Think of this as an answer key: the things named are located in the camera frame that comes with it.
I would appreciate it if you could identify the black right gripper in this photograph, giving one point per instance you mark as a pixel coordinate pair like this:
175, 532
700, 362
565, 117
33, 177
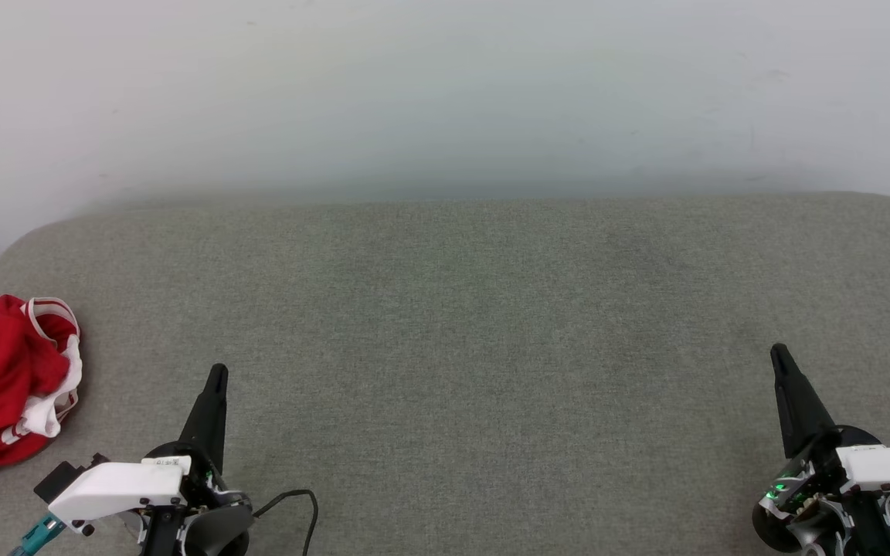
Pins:
816, 502

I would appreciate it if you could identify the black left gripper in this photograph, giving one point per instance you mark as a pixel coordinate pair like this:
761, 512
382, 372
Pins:
213, 521

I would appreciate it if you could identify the grey fabric sofa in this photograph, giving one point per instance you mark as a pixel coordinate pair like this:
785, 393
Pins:
476, 347

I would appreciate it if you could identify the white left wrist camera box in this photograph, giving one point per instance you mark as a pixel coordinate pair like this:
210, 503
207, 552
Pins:
120, 486

